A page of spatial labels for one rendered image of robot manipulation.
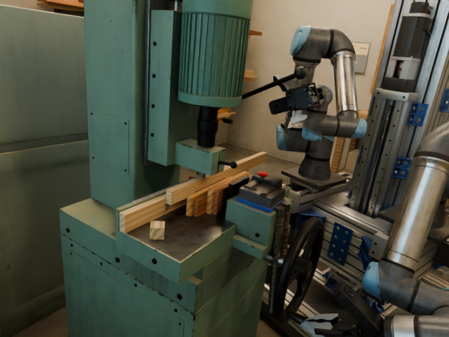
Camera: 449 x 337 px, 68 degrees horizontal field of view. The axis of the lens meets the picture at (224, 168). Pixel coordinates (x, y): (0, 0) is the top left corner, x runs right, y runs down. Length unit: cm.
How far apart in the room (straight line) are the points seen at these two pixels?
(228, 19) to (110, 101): 43
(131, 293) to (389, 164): 110
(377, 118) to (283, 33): 319
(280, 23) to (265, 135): 144
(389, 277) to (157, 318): 60
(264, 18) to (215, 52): 391
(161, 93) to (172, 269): 48
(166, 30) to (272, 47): 375
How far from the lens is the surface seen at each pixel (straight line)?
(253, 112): 479
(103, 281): 115
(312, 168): 159
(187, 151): 98
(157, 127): 99
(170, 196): 90
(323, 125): 123
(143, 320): 108
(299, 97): 105
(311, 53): 145
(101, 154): 114
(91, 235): 111
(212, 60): 86
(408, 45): 149
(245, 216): 89
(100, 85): 110
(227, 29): 86
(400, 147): 155
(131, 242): 84
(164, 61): 95
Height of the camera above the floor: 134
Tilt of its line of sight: 19 degrees down
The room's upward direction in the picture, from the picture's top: 6 degrees clockwise
